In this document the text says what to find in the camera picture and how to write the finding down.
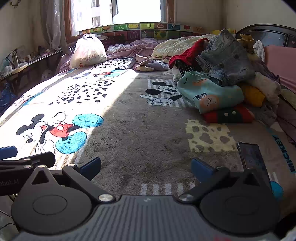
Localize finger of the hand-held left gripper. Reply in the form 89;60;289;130
0;146;18;161
0;152;56;174

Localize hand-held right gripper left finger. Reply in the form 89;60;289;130
30;156;116;204

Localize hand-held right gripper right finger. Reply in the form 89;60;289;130
179;158;269;204

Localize teal lion print sweatshirt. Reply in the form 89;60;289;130
177;71;245;114

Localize black smartphone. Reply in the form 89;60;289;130
237;142;272;193

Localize blue plastic bag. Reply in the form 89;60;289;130
0;83;16;112

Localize red green knitted garment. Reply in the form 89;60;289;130
203;104;255;124

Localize yellow garment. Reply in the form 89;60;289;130
240;83;266;107

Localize dark desk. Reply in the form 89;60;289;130
0;49;63;93

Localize grey garment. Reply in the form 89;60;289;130
257;93;296;149

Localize cream fleece garment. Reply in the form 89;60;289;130
250;72;281;102

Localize blue denim jeans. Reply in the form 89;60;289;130
196;29;256;87

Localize red knitted sweater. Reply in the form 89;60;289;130
169;38;210;69

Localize white plastic bag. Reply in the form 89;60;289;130
69;34;107;69

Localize grey cream cloth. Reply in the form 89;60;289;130
132;54;169;72

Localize cream quilt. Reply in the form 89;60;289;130
153;34;216;58

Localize purple quilt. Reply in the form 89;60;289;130
57;38;168;73

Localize pink pillow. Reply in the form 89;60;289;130
264;45;296;93

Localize grey curtain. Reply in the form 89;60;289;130
40;0;67;49

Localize yellow plush toy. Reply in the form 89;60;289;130
238;34;255;50

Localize colourful alphabet play mat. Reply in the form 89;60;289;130
79;22;206;40

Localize dark headboard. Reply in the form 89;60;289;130
236;24;296;48

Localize window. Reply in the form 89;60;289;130
63;0;175;37

